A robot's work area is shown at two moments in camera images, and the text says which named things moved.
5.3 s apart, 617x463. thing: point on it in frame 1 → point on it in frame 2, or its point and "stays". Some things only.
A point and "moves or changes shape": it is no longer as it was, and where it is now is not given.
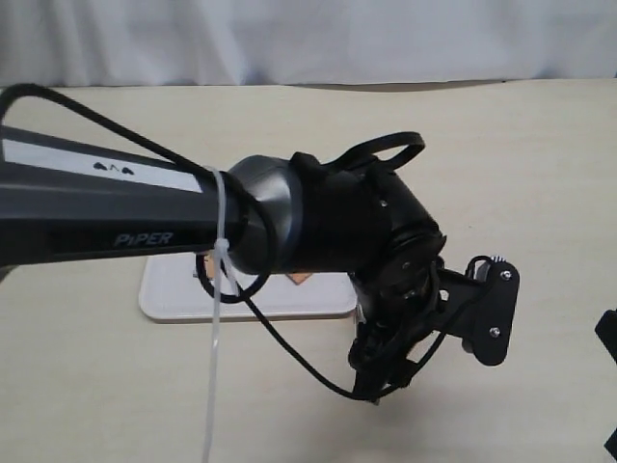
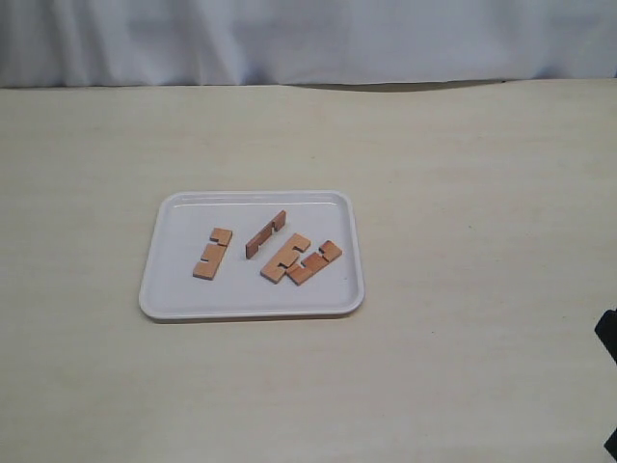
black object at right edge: (606, 329) stays
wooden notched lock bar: (299, 278) moves or changes shape
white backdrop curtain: (204, 42) stays
